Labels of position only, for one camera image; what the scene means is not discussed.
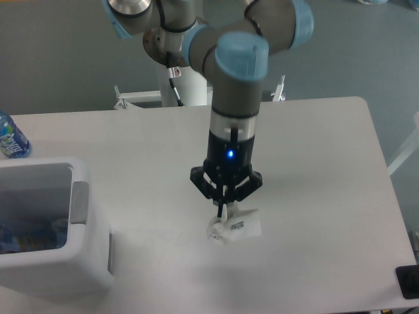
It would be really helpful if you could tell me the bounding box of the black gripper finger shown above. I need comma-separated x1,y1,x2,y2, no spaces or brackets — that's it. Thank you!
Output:
225,171,263,203
190,166,225,218

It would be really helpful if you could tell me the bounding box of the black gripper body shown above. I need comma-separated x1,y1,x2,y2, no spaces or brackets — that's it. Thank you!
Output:
204,131,255,184

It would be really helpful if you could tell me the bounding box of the blue labelled drink bottle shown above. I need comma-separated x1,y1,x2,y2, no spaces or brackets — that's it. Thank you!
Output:
1,111,31,159

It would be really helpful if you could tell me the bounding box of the colourful snack wrapper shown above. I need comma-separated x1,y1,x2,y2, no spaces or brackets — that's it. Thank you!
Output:
1,221,67,254

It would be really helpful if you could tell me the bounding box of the black device at table edge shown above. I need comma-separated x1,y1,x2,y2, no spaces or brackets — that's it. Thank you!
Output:
395,264,418,300

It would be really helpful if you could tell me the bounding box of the white trash can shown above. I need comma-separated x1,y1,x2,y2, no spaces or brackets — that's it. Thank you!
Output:
1,157,113,296

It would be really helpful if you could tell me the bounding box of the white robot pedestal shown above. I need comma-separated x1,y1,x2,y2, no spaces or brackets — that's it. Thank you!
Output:
113,24,287,111

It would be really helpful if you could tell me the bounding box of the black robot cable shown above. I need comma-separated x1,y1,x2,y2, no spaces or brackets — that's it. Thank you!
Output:
165,51,185,107

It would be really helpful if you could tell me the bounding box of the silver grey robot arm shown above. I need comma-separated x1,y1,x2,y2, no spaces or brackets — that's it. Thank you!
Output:
102,1,314,216

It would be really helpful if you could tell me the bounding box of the white frame leg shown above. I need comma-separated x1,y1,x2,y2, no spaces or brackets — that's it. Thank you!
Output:
387,112,418,176

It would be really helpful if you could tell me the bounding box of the white plastic wrapper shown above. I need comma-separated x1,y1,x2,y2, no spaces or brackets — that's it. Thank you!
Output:
206,202,262,245

